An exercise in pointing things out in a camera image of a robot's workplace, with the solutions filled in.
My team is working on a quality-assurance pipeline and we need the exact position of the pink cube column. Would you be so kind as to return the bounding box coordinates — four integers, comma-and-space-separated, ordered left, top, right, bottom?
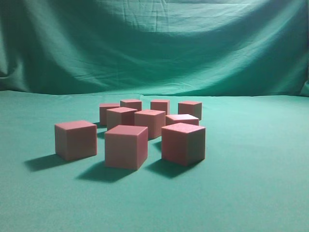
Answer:
120, 99, 142, 111
55, 120, 98, 161
134, 109, 166, 139
107, 107, 137, 130
105, 125, 148, 170
150, 100, 170, 115
166, 114, 199, 126
178, 101, 202, 120
99, 103, 120, 126
161, 123, 206, 166

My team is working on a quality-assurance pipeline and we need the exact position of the green cloth backdrop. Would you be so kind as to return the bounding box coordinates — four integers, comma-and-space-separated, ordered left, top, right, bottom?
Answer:
0, 0, 309, 232

